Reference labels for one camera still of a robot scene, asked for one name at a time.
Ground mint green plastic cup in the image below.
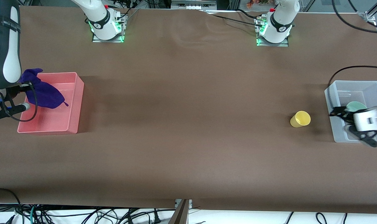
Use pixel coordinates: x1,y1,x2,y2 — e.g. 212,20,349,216
346,101,368,113

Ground purple cloth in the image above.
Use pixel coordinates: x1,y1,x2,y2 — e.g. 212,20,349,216
20,68,69,109

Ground yellow plastic cup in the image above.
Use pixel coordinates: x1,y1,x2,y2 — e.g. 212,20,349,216
290,111,311,128

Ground translucent white plastic bin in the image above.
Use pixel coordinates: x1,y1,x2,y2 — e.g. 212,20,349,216
324,80,377,143

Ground pink plastic bin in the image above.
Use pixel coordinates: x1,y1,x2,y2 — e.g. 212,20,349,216
17,72,85,135

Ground orange objects behind table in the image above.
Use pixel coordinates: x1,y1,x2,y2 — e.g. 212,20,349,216
246,0,270,8

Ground grey device behind table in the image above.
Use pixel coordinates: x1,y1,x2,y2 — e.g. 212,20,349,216
171,0,217,9

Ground brown table support beam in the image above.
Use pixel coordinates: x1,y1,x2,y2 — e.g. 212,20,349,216
168,199,190,224

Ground thick black floor cable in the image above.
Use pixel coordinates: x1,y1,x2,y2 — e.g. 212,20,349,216
0,188,21,224

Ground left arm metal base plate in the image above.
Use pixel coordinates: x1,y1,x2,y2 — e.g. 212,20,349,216
255,16,290,47

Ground aluminium corner bracket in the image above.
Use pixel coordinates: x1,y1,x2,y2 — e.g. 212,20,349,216
356,11,377,22

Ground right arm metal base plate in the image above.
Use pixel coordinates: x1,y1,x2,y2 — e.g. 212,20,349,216
92,14,127,43

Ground short black table cable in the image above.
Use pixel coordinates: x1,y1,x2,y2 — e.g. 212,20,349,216
237,9,262,20

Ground long black table cable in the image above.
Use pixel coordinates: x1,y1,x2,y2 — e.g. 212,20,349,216
201,9,265,28

